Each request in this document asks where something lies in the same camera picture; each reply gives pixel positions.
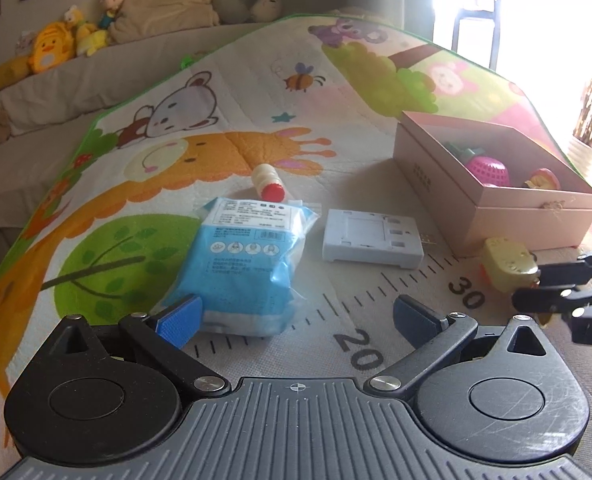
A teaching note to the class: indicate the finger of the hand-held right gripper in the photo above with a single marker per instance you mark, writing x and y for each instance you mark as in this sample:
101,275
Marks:
545,299
575,270

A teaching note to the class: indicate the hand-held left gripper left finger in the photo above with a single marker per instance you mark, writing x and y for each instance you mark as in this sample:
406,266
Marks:
178,322

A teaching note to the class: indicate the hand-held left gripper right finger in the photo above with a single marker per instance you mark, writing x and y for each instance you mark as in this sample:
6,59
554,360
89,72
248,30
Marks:
418,322

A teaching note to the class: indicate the pale yellow toy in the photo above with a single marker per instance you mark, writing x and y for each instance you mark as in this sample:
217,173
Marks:
505,262

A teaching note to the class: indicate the pink cardboard box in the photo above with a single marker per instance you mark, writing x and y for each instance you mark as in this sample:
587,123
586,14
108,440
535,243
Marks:
515,225

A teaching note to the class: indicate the blue plastic packet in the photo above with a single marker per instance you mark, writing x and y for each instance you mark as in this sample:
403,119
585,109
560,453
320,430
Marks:
241,260

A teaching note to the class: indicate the red apple toy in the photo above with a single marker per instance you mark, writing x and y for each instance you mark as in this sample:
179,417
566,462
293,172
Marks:
543,180

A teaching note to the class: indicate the pink plastic toy basket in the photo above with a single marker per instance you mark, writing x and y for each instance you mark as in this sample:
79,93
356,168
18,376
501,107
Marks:
490,170

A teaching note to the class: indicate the green toy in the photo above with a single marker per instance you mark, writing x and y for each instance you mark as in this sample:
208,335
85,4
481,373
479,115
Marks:
463,151

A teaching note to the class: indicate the white power adapter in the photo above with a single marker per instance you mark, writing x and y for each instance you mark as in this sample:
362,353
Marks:
365,235

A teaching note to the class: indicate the printed cartoon play mat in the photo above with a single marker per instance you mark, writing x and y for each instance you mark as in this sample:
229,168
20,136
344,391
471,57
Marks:
176,160

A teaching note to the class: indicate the white bottle with red cap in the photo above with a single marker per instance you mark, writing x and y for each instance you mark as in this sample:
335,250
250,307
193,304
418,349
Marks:
267,180

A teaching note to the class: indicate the yellow duck plush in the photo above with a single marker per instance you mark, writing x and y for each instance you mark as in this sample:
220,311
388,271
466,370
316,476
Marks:
51,50

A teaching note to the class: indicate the small yellow dog plush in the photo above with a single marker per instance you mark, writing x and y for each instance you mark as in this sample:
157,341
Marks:
88,35

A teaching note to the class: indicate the long yellow plush pillow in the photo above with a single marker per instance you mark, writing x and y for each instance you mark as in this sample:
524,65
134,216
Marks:
1,77

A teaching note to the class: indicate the beige pillow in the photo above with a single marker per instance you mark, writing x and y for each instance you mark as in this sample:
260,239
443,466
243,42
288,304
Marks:
166,7

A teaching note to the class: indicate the doll with green clothes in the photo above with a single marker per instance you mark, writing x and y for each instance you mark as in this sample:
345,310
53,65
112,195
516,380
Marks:
110,5

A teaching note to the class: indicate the pale bear plush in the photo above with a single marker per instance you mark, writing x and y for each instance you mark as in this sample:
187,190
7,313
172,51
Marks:
267,2

